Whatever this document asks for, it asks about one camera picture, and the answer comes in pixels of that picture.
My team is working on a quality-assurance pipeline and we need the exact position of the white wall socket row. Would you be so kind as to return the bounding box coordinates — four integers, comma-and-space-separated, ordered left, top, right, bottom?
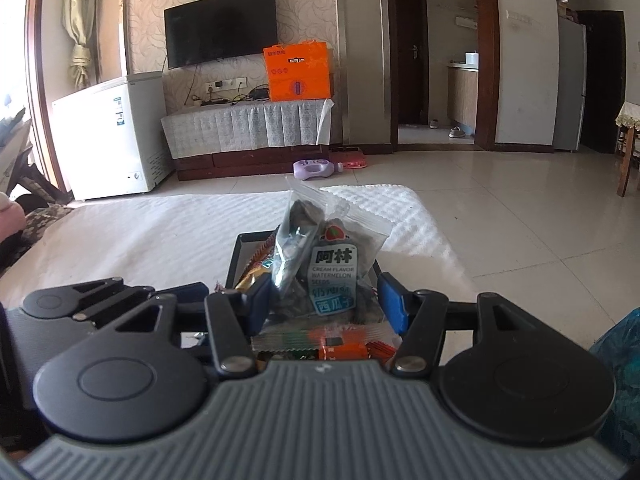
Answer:
205, 76, 247, 92

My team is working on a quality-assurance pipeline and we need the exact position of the purple detergent bottle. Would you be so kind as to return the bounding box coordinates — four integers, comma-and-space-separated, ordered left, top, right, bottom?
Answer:
292, 158, 346, 181

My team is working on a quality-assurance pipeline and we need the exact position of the red orange snack wrapper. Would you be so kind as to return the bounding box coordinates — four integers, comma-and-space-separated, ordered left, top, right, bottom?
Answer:
250, 322, 403, 363

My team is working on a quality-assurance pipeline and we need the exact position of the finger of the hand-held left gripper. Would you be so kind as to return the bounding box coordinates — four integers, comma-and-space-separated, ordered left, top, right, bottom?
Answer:
72, 276, 210, 328

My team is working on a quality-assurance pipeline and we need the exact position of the grey cardboard box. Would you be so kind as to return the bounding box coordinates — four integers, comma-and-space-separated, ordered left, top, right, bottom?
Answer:
226, 230, 383, 361

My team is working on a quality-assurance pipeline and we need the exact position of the beige curtain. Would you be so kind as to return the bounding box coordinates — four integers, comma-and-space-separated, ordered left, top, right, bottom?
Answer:
62, 0, 98, 88

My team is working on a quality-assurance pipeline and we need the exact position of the black wall television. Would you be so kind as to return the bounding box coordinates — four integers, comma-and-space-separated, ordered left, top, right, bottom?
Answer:
164, 0, 278, 70

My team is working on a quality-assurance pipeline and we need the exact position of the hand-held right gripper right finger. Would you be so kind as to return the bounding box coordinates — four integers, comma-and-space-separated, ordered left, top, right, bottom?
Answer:
376, 271, 541, 380

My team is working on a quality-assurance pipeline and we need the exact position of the orange gift box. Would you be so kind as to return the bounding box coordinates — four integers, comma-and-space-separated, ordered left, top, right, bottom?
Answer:
263, 41, 335, 102

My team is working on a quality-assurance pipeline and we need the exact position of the pink floor scale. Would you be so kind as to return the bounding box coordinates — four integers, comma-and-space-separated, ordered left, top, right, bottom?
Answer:
330, 146, 368, 170

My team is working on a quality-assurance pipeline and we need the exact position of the dark floral bedsheet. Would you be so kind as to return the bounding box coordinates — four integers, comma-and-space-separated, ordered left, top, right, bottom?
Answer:
0, 204, 76, 276

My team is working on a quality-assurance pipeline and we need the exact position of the clear watermelon seed packet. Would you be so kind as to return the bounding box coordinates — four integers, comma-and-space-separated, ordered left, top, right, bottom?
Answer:
270, 175, 390, 321

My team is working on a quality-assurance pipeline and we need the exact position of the blue plastic bag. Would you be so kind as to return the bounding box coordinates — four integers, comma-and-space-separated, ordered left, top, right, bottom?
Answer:
587, 310, 640, 461

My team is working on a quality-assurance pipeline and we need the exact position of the wooden kitchen counter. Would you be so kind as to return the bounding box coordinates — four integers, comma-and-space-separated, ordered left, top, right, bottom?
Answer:
447, 62, 478, 128

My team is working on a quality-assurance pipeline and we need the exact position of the dark wooden door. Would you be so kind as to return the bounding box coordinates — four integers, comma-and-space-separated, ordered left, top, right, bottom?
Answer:
394, 0, 430, 126

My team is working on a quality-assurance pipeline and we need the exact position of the wooden table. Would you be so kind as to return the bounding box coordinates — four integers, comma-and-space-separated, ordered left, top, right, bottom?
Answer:
615, 102, 640, 198

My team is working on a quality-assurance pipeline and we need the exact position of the grey refrigerator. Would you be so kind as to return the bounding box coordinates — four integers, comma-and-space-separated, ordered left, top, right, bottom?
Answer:
554, 17, 588, 152

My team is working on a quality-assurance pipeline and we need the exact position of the white chest freezer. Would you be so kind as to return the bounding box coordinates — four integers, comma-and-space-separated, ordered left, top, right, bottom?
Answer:
51, 71, 173, 202

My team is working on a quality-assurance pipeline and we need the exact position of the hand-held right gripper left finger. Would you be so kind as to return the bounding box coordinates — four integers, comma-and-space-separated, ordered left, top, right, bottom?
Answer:
112, 275, 275, 378

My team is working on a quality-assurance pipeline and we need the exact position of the low cabinet with lace cloth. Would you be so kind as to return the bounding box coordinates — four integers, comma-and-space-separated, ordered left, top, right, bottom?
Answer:
161, 98, 335, 158

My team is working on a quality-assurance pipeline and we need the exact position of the dark wooden doorway frame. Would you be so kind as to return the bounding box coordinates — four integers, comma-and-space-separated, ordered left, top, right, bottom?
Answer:
472, 0, 501, 150

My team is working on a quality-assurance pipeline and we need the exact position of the grey folded frame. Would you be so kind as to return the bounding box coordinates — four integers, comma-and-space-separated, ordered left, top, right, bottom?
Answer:
0, 107, 68, 206

